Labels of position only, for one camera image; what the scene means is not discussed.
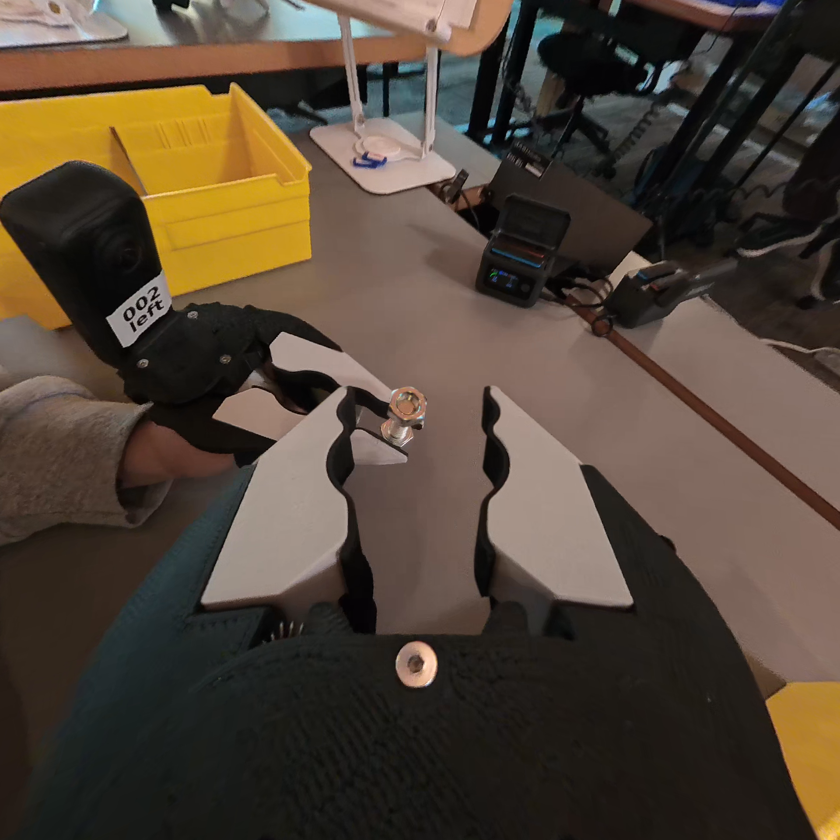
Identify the black cable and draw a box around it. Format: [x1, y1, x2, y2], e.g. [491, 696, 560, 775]
[543, 276, 619, 337]

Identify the silver threaded bolt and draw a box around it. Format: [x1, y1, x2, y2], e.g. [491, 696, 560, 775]
[377, 394, 424, 450]

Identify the person's left hand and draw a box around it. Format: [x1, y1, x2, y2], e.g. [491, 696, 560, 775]
[117, 407, 235, 490]

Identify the wooden table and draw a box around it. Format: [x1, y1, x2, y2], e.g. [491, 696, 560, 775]
[0, 0, 514, 94]

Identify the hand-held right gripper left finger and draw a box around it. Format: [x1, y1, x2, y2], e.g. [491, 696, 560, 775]
[200, 386, 378, 636]

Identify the person's left forearm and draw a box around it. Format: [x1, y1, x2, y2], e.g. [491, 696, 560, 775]
[0, 367, 175, 547]

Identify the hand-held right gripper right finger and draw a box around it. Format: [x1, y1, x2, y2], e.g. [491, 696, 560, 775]
[472, 386, 635, 632]

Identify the black office chair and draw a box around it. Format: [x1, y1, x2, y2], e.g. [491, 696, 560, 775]
[537, 29, 632, 173]

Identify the white desk stand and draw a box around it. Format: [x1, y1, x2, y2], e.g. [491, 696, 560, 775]
[305, 0, 483, 196]

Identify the silver hex nut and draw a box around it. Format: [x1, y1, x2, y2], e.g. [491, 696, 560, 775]
[388, 386, 429, 429]

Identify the yellow plastic bin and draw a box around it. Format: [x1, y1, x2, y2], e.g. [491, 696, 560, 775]
[0, 83, 312, 330]
[764, 681, 840, 840]

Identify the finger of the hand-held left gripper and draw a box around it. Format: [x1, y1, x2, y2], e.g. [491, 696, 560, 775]
[213, 386, 411, 467]
[269, 331, 395, 421]

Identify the black handheld device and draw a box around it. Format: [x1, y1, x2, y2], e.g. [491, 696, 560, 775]
[604, 260, 740, 329]

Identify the black label printer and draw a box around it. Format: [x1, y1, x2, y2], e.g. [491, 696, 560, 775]
[476, 195, 571, 309]

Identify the pale flat board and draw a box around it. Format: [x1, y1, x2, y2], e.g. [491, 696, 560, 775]
[0, 0, 130, 51]

